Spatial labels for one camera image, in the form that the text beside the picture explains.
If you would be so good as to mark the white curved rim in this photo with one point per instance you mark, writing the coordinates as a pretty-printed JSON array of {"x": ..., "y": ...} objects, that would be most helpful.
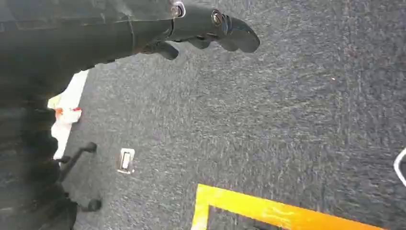
[{"x": 398, "y": 166}]

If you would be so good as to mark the ribbed grey left arm sleeve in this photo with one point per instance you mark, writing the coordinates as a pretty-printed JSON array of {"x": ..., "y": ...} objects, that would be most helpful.
[{"x": 25, "y": 171}]

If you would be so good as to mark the white tag with red marks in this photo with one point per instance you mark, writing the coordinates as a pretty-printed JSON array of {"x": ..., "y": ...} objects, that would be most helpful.
[{"x": 68, "y": 115}]

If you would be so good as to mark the white floor socket plate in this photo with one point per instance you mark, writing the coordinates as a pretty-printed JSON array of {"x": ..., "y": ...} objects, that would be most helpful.
[{"x": 126, "y": 160}]

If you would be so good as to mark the white board strip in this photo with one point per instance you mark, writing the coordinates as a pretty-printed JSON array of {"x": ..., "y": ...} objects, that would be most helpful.
[{"x": 73, "y": 92}]

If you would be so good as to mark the yellow floor tape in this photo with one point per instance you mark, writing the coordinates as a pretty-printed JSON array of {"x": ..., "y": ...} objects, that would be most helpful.
[{"x": 272, "y": 212}]

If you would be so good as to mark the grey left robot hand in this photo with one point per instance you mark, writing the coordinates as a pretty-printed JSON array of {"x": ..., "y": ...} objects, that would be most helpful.
[{"x": 79, "y": 35}]

